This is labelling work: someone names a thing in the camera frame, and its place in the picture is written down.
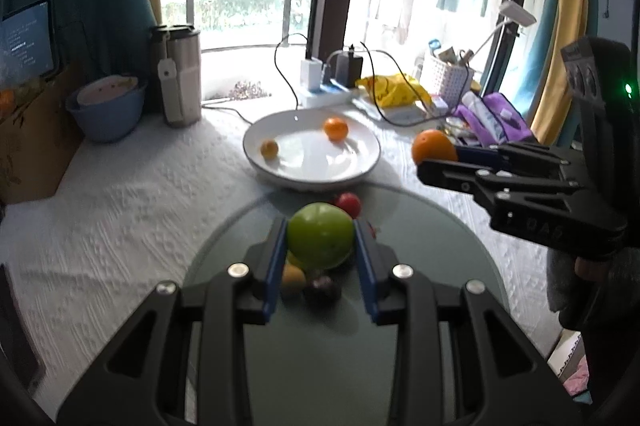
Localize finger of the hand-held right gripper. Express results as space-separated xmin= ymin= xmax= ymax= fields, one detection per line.
xmin=417 ymin=159 xmax=587 ymax=207
xmin=452 ymin=142 xmax=572 ymax=177

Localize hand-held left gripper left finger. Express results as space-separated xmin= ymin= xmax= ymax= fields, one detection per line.
xmin=56 ymin=216 xmax=289 ymax=426

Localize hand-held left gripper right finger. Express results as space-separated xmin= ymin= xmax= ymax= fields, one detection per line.
xmin=352 ymin=218 xmax=583 ymax=426

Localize large orange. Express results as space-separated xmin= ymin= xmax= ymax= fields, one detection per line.
xmin=411 ymin=129 xmax=458 ymax=167

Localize green apple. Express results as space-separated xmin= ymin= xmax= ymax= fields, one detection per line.
xmin=286 ymin=202 xmax=356 ymax=271

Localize red tomato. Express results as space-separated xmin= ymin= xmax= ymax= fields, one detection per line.
xmin=334 ymin=192 xmax=362 ymax=219

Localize white plate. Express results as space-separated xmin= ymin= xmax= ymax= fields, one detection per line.
xmin=242 ymin=110 xmax=382 ymax=191

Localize person's right hand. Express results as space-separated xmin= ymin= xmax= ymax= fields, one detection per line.
xmin=574 ymin=256 xmax=608 ymax=281

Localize brown kiwi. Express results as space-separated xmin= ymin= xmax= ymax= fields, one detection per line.
xmin=281 ymin=263 xmax=307 ymax=301

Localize purple pouch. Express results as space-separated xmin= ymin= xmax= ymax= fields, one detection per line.
xmin=452 ymin=92 xmax=535 ymax=145

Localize dark plum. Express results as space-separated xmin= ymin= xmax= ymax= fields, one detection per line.
xmin=303 ymin=273 xmax=343 ymax=307

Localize white woven basket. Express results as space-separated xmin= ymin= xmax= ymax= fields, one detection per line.
xmin=422 ymin=50 xmax=476 ymax=109

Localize white paper packets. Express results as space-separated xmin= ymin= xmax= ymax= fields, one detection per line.
xmin=357 ymin=98 xmax=451 ymax=127

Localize yellow plastic bag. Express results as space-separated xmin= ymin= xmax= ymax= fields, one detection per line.
xmin=356 ymin=74 xmax=433 ymax=109

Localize small orange mandarin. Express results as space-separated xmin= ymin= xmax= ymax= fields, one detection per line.
xmin=323 ymin=117 xmax=349 ymax=142

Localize black charger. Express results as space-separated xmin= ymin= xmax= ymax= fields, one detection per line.
xmin=335 ymin=50 xmax=364 ymax=89

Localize white power strip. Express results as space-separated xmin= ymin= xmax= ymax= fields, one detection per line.
xmin=292 ymin=80 xmax=353 ymax=109

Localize white desk lamp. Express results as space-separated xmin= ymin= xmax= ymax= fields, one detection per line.
xmin=470 ymin=0 xmax=537 ymax=61

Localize pink cloth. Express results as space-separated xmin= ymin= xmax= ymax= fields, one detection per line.
xmin=547 ymin=331 xmax=593 ymax=399

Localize white charger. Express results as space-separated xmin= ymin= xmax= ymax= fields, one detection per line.
xmin=300 ymin=58 xmax=326 ymax=92

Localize potted plant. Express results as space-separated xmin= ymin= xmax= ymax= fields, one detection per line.
xmin=227 ymin=80 xmax=273 ymax=100

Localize steel tumbler with beige sleeve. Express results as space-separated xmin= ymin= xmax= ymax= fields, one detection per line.
xmin=159 ymin=26 xmax=203 ymax=129

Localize blue bowl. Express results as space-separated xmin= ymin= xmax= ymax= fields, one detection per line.
xmin=65 ymin=78 xmax=149 ymax=144

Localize cardboard box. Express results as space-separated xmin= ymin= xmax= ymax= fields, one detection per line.
xmin=0 ymin=66 xmax=86 ymax=207

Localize tablet screen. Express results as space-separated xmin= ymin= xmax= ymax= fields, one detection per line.
xmin=0 ymin=0 xmax=57 ymax=81

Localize black charging cable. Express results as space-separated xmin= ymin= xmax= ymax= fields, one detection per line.
xmin=273 ymin=32 xmax=313 ymax=107
xmin=349 ymin=42 xmax=473 ymax=127

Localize black power cord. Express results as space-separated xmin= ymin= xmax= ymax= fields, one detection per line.
xmin=201 ymin=102 xmax=257 ymax=127

